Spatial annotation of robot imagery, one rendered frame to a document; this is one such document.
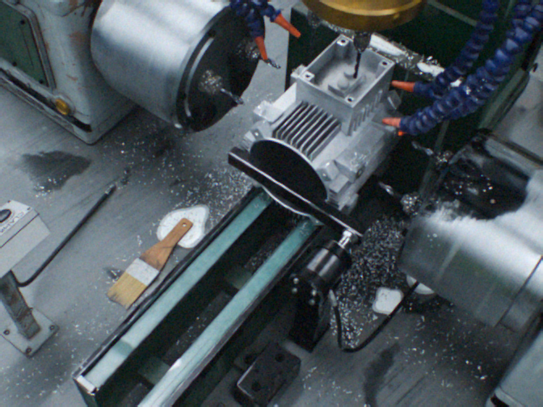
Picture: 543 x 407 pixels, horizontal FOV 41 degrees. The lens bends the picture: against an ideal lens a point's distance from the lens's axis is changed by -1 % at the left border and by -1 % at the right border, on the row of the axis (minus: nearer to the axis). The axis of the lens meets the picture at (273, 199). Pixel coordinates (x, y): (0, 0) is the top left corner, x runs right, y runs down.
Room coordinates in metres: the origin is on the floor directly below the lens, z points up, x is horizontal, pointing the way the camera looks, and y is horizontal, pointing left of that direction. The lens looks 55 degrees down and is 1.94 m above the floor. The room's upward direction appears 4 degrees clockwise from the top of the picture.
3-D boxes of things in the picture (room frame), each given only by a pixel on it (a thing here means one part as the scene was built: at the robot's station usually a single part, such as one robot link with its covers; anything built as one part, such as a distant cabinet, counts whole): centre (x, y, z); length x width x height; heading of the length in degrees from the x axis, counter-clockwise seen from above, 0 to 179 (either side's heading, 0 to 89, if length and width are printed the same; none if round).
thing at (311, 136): (0.76, -0.07, 1.01); 0.20 x 0.19 x 0.19; 147
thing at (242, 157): (0.65, -0.03, 1.01); 0.26 x 0.04 x 0.03; 57
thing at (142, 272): (0.63, 0.20, 0.80); 0.21 x 0.05 x 0.01; 150
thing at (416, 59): (0.89, -0.16, 0.97); 0.30 x 0.11 x 0.34; 57
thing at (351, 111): (0.80, -0.10, 1.11); 0.12 x 0.11 x 0.07; 147
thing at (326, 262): (0.65, -0.20, 0.92); 0.45 x 0.13 x 0.24; 147
